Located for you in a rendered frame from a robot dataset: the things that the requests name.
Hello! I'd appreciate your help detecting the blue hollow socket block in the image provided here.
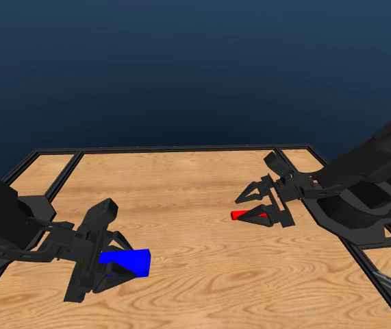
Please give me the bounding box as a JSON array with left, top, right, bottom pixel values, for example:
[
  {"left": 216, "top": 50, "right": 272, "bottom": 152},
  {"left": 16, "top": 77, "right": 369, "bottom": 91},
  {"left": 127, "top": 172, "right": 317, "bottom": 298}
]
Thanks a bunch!
[{"left": 98, "top": 249, "right": 152, "bottom": 277}]

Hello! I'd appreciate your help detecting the thin red peg bar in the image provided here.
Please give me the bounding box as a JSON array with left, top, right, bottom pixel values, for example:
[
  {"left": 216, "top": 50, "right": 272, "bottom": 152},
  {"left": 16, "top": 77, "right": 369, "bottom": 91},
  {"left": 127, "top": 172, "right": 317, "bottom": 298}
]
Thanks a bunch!
[{"left": 230, "top": 209, "right": 268, "bottom": 222}]

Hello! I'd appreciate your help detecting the black table frame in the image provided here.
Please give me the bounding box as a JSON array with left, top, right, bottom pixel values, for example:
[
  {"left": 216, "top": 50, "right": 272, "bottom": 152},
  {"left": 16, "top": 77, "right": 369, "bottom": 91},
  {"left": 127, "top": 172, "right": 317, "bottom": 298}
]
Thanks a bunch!
[{"left": 0, "top": 143, "right": 391, "bottom": 329}]

